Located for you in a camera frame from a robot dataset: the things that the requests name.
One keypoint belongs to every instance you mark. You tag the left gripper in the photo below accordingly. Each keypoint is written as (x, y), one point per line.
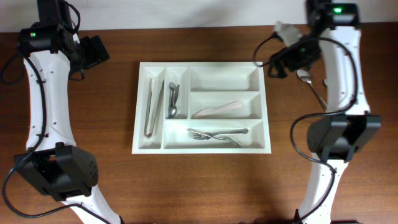
(97, 53)

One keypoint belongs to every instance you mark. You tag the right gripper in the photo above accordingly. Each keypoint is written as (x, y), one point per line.
(294, 64)

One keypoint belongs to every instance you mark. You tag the small steel teaspoon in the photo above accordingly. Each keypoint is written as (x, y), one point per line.
(176, 93)
(172, 110)

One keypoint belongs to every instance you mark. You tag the pink plastic knife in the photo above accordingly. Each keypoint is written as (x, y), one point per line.
(210, 110)

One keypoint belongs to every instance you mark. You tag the steel fork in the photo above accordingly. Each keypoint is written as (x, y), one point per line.
(214, 137)
(198, 136)

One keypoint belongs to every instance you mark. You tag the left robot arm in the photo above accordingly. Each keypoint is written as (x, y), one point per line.
(52, 53)

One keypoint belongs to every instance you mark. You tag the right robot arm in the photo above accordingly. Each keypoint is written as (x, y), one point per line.
(346, 124)

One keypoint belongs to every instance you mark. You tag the white plastic cutlery tray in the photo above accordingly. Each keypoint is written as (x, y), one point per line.
(203, 85)

